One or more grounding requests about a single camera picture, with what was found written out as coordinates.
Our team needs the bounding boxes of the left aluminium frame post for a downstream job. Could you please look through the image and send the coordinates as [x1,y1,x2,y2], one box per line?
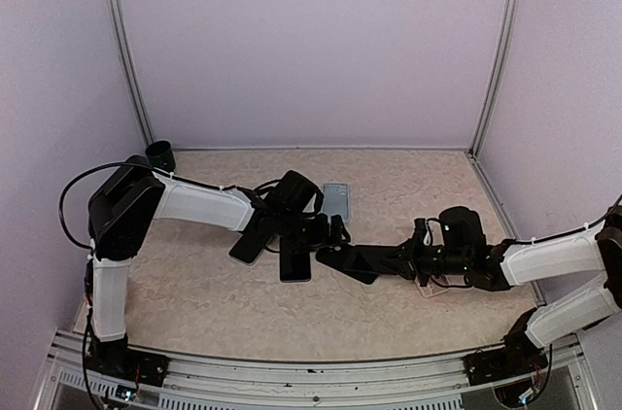
[106,0,155,146]

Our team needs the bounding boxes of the large black smartphone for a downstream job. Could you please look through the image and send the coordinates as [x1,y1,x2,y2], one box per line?
[336,245,402,285]

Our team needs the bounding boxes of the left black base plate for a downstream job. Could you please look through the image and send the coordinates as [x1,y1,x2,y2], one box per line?
[86,337,170,388]

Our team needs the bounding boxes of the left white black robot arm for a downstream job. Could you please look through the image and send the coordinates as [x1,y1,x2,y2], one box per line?
[88,155,350,376]

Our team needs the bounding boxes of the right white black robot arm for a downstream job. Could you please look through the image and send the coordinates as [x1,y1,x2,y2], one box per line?
[369,204,621,377]

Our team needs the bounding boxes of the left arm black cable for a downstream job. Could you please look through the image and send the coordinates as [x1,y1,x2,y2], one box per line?
[58,162,254,251]

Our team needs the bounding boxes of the light blue phone case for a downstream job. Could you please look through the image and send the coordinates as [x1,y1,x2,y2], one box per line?
[322,183,351,224]

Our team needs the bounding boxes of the clear pink phone case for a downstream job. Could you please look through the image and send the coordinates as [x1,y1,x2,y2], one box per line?
[415,275,451,299]

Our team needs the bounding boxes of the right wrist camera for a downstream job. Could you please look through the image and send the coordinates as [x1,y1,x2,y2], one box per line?
[413,218,433,246]

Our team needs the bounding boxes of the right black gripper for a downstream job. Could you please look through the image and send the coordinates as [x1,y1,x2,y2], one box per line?
[378,231,470,287]

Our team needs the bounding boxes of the tilted black smartphone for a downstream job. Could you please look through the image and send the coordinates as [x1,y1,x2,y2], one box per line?
[228,232,272,265]

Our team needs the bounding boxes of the front aluminium rail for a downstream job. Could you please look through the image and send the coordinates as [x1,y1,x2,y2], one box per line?
[26,330,604,409]

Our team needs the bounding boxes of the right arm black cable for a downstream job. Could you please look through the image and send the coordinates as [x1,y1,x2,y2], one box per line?
[504,193,622,244]

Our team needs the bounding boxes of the right aluminium frame post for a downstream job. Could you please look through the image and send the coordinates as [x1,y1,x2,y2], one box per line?
[468,0,519,160]

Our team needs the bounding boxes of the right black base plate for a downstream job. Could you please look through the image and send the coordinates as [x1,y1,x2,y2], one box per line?
[463,332,549,386]

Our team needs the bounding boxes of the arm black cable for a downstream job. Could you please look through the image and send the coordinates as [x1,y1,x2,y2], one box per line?
[58,162,254,251]
[504,193,622,244]

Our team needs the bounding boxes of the aluminium frame post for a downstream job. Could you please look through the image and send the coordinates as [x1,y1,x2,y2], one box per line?
[106,0,155,146]
[468,0,519,160]

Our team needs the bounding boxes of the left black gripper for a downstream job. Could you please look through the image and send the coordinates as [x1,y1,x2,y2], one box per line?
[277,208,351,255]

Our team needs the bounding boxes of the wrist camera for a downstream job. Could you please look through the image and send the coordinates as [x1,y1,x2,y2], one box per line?
[272,170,324,217]
[413,218,433,246]

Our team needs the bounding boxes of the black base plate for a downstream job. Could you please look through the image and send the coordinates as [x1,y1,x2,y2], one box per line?
[86,337,170,388]
[463,332,549,386]

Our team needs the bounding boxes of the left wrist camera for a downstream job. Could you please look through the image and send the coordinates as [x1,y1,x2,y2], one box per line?
[272,170,324,217]

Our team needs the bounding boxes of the dark green cup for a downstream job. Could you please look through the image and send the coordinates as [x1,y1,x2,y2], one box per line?
[145,140,176,172]

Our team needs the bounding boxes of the black phone case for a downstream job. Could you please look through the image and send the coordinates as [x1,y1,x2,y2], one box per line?
[316,245,378,285]

